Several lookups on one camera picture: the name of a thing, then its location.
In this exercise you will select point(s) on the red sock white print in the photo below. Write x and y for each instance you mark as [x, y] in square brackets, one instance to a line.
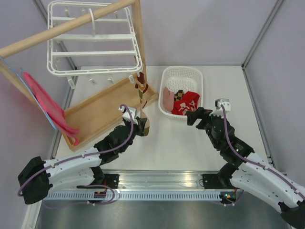
[183, 106]

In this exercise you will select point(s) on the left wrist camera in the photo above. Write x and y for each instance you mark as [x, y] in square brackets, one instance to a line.
[129, 114]

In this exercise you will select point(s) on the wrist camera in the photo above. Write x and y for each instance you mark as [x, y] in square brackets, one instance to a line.
[222, 106]
[129, 114]

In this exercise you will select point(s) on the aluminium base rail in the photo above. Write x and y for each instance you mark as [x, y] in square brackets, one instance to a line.
[162, 179]

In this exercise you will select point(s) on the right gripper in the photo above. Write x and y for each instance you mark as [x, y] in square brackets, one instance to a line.
[192, 116]

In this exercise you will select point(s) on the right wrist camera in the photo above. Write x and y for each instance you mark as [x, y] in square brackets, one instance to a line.
[222, 106]

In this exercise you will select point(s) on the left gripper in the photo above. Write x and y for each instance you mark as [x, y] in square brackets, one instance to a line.
[139, 128]

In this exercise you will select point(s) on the white slotted cable duct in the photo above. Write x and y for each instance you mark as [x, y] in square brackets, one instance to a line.
[137, 195]

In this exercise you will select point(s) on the pink sock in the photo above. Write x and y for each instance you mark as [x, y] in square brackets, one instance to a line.
[168, 99]

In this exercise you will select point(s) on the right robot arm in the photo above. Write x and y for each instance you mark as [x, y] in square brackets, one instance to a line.
[246, 170]

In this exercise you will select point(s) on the plain red sock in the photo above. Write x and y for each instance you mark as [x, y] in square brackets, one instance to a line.
[191, 98]

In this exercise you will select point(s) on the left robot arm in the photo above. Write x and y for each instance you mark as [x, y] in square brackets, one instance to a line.
[103, 152]

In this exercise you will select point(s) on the white clip sock hanger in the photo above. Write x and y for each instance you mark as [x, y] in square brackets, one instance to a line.
[104, 46]

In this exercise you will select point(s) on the pink cloth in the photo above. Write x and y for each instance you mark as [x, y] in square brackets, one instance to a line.
[51, 107]

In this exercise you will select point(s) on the wooden drying rack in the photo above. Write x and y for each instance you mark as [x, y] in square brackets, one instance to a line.
[95, 115]

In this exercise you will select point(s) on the white perforated plastic basket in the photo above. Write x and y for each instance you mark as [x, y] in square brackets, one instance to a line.
[184, 78]

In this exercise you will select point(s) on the brown argyle sock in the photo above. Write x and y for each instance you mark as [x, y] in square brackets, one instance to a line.
[178, 95]

